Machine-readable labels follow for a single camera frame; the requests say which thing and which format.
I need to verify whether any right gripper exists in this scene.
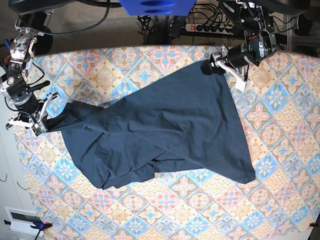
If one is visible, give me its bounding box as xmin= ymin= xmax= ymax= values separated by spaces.
xmin=5 ymin=92 xmax=59 ymax=130

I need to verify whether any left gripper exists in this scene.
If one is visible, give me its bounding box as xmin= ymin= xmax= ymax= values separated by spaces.
xmin=201 ymin=43 xmax=253 ymax=80

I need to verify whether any dark navy t-shirt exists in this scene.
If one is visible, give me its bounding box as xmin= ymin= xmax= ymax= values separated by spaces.
xmin=47 ymin=61 xmax=256 ymax=189

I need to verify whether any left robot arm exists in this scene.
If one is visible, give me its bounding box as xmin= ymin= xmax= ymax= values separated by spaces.
xmin=200 ymin=0 xmax=281 ymax=82

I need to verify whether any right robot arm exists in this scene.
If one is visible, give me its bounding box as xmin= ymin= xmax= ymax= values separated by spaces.
xmin=0 ymin=11 xmax=59 ymax=136

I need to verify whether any white power strip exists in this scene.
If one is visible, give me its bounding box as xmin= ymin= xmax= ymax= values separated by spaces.
xmin=184 ymin=23 xmax=232 ymax=34

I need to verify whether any blue orange clamp top left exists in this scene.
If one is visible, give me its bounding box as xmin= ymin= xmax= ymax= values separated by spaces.
xmin=0 ymin=38 xmax=14 ymax=76

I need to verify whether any blue orange clamp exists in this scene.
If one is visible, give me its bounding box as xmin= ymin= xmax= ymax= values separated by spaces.
xmin=0 ymin=38 xmax=14 ymax=76
xmin=4 ymin=220 xmax=53 ymax=240

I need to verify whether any patterned colourful tablecloth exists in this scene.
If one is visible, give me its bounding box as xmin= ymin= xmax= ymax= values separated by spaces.
xmin=13 ymin=51 xmax=320 ymax=240

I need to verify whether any blue orange clamp bottom left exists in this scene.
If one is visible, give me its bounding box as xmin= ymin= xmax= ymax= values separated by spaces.
xmin=4 ymin=220 xmax=53 ymax=240

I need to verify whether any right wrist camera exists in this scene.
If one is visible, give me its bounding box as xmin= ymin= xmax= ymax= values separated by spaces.
xmin=31 ymin=122 xmax=47 ymax=137

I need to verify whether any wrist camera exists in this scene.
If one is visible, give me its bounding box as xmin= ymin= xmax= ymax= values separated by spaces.
xmin=31 ymin=122 xmax=47 ymax=137
xmin=234 ymin=78 xmax=247 ymax=92

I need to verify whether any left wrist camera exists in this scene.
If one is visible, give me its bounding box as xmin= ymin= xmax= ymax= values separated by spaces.
xmin=234 ymin=78 xmax=247 ymax=92

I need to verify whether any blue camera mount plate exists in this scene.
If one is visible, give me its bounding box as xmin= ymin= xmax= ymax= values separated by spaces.
xmin=119 ymin=0 xmax=196 ymax=17

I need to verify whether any white wall outlet box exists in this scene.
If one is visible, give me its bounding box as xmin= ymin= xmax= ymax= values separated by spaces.
xmin=5 ymin=207 xmax=41 ymax=236

